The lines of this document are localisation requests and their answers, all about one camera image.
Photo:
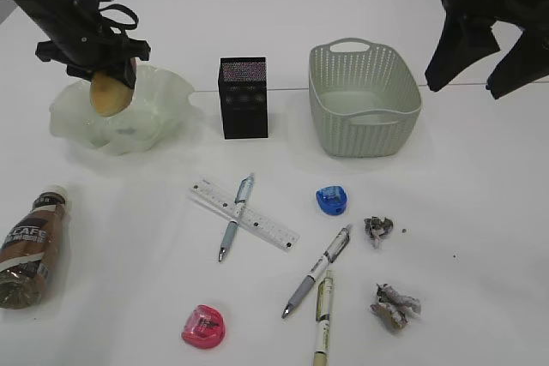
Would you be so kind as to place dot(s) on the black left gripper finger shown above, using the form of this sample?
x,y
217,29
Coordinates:
x,y
125,72

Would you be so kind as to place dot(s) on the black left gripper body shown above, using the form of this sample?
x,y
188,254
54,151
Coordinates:
x,y
84,54

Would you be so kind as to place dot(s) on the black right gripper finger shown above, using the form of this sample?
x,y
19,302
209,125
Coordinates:
x,y
464,40
526,62

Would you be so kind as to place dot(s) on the oval golden bread roll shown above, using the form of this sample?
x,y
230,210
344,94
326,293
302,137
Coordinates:
x,y
108,95

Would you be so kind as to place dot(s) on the brown coffee drink bottle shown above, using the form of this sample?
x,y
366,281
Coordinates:
x,y
29,251

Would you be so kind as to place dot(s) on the small paper scrap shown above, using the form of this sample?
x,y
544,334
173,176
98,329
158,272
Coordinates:
x,y
378,229

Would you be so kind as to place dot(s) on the pink pencil sharpener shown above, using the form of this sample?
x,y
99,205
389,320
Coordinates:
x,y
205,328

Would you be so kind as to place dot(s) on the large paper scrap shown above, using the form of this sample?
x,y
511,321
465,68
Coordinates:
x,y
393,308

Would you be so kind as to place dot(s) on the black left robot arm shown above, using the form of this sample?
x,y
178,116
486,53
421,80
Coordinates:
x,y
56,17

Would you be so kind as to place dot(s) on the wavy pale green glass plate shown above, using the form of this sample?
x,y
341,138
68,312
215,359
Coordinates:
x,y
160,104

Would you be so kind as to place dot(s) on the pale green plastic basket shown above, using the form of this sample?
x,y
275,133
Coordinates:
x,y
364,99

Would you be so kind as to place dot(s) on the black mesh pen holder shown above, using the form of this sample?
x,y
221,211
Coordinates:
x,y
242,85

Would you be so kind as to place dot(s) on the blue grey ballpoint pen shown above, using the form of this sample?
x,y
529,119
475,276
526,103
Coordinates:
x,y
240,202

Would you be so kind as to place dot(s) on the blue pencil sharpener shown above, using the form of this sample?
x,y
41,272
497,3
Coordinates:
x,y
332,200

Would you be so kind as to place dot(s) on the white grey ballpoint pen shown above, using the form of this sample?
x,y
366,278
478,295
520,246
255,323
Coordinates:
x,y
328,257

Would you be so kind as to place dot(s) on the green white ballpoint pen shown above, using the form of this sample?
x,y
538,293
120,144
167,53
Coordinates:
x,y
325,294

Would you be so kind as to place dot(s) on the clear plastic ruler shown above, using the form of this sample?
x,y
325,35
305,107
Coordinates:
x,y
251,220

